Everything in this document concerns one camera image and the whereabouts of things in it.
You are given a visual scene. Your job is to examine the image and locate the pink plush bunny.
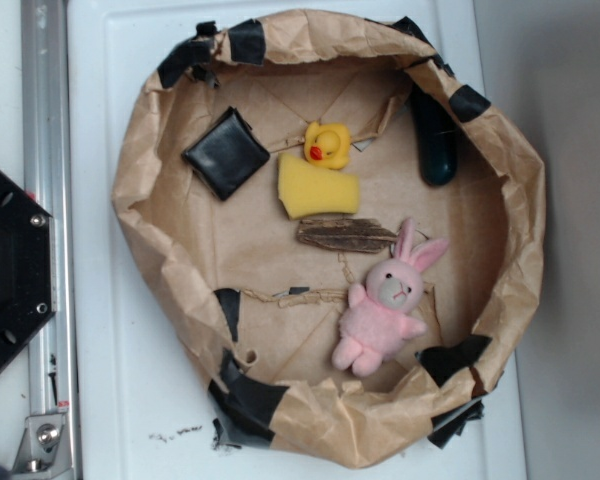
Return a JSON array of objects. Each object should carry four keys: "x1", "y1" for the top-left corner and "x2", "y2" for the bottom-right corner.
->
[{"x1": 331, "y1": 218, "x2": 449, "y2": 377}]

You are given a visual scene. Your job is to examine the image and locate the yellow sponge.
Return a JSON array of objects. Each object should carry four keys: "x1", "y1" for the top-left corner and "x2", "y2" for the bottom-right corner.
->
[{"x1": 278, "y1": 152, "x2": 360, "y2": 219}]

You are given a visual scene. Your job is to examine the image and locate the brown wood bark piece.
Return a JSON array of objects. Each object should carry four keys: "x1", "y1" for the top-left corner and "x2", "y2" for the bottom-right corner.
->
[{"x1": 296, "y1": 218, "x2": 397, "y2": 254}]

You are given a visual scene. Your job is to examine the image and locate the brown paper bag bin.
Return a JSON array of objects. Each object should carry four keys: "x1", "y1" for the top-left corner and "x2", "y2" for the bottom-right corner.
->
[{"x1": 112, "y1": 9, "x2": 546, "y2": 468}]

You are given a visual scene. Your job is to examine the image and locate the yellow rubber duck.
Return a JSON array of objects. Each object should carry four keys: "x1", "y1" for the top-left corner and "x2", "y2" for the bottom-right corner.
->
[{"x1": 303, "y1": 121, "x2": 351, "y2": 170}]

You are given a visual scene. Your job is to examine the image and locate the black square pouch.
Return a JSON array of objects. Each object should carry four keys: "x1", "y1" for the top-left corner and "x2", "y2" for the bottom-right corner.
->
[{"x1": 181, "y1": 107, "x2": 270, "y2": 201}]

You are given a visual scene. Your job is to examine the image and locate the dark green cylindrical object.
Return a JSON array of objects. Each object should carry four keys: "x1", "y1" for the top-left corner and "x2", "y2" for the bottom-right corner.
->
[{"x1": 410, "y1": 84, "x2": 457, "y2": 186}]

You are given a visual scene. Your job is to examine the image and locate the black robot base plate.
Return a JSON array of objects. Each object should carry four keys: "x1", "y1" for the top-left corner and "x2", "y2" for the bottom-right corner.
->
[{"x1": 0, "y1": 170, "x2": 54, "y2": 374}]

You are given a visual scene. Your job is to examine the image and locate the metal corner bracket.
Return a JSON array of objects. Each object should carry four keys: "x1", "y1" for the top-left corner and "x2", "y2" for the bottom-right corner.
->
[{"x1": 11, "y1": 413, "x2": 72, "y2": 479}]

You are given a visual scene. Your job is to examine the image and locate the aluminium rail frame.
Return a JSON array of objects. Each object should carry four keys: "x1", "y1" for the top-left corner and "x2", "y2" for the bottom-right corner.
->
[{"x1": 18, "y1": 0, "x2": 84, "y2": 476}]

